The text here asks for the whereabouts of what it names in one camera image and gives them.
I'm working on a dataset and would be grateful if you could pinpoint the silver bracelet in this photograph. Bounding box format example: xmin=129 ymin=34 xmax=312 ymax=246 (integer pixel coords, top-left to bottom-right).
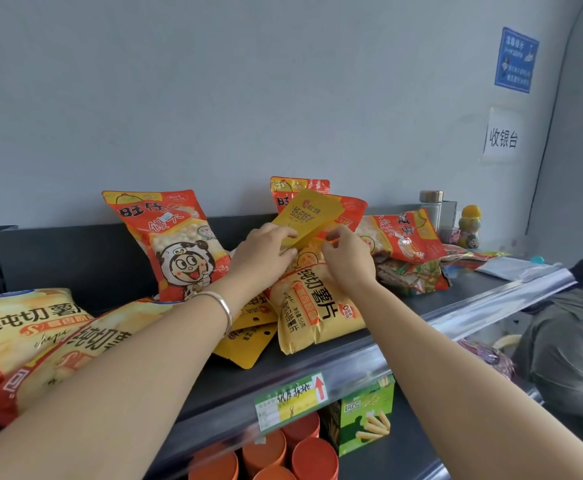
xmin=190 ymin=291 xmax=233 ymax=338

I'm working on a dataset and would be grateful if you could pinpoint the silver thermos bottle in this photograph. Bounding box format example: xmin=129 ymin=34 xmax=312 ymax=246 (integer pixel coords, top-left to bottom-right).
xmin=419 ymin=190 xmax=444 ymax=234

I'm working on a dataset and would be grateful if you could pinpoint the white paper wall sign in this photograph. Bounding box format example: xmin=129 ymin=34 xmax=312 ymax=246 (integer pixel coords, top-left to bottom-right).
xmin=482 ymin=106 xmax=524 ymax=164

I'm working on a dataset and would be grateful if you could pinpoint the person's right forearm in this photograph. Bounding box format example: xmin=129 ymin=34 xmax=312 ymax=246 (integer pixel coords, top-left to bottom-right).
xmin=344 ymin=278 xmax=583 ymax=480

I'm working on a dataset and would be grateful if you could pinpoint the green biscuit stick box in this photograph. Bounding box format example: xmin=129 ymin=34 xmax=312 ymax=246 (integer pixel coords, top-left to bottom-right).
xmin=321 ymin=375 xmax=397 ymax=457

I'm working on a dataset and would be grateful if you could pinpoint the dark grey box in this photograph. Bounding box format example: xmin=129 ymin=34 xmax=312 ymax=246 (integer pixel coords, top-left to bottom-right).
xmin=440 ymin=200 xmax=459 ymax=230

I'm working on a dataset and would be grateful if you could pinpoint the green price label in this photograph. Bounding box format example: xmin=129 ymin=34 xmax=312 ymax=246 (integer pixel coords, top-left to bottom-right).
xmin=253 ymin=372 xmax=330 ymax=436

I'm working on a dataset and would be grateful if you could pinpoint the red cartoon snack bag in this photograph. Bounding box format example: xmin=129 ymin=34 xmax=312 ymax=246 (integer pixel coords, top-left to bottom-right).
xmin=102 ymin=189 xmax=233 ymax=302

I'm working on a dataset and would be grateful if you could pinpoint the blue wall sign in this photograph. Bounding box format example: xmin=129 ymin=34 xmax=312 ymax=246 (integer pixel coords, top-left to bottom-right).
xmin=495 ymin=27 xmax=540 ymax=94

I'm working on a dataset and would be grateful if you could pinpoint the pink mesh bag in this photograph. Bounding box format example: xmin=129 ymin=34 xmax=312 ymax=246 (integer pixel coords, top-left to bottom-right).
xmin=464 ymin=340 xmax=516 ymax=381

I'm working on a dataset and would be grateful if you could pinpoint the person's right hand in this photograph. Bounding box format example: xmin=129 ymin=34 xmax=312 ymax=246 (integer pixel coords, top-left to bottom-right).
xmin=321 ymin=225 xmax=380 ymax=291

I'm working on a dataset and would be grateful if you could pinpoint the white plastic bag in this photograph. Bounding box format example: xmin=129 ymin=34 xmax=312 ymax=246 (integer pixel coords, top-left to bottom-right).
xmin=474 ymin=256 xmax=563 ymax=283

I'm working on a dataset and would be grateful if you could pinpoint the orange can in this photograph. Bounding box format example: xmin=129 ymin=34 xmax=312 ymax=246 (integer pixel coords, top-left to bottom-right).
xmin=291 ymin=437 xmax=340 ymax=480
xmin=241 ymin=429 xmax=287 ymax=478
xmin=188 ymin=446 xmax=240 ymax=480
xmin=252 ymin=465 xmax=297 ymax=480
xmin=280 ymin=411 xmax=321 ymax=449

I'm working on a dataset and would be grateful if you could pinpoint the colourful flat snack packet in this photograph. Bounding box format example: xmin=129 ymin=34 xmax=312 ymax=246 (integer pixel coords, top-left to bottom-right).
xmin=441 ymin=244 xmax=511 ymax=268

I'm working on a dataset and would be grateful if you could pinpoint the person's left forearm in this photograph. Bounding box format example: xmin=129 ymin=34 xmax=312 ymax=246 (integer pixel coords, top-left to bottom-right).
xmin=0 ymin=284 xmax=244 ymax=480

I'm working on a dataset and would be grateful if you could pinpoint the yellow chip packet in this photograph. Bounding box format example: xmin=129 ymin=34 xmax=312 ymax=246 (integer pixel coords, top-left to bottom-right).
xmin=213 ymin=293 xmax=280 ymax=370
xmin=271 ymin=189 xmax=345 ymax=251

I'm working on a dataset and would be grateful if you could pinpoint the yellow capped toy bottle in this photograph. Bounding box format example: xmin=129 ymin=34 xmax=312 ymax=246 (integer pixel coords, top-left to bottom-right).
xmin=458 ymin=205 xmax=482 ymax=250

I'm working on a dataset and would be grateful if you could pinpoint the black metal shelf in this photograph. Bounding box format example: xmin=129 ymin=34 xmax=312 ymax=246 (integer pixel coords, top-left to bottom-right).
xmin=0 ymin=204 xmax=578 ymax=480

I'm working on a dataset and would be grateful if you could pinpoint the small yellow chip bag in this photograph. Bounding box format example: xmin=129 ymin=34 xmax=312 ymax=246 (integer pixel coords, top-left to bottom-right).
xmin=268 ymin=264 xmax=367 ymax=356

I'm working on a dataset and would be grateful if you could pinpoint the large yellow chip bag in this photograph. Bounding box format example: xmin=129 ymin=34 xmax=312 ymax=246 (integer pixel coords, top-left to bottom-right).
xmin=0 ymin=299 xmax=184 ymax=428
xmin=0 ymin=288 xmax=95 ymax=398

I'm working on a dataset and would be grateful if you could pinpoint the person's left hand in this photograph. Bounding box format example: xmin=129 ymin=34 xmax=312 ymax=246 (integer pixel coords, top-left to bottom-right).
xmin=229 ymin=222 xmax=300 ymax=296

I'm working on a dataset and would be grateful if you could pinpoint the green red snack packet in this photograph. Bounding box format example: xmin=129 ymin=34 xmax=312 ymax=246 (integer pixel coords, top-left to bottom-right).
xmin=376 ymin=259 xmax=452 ymax=297

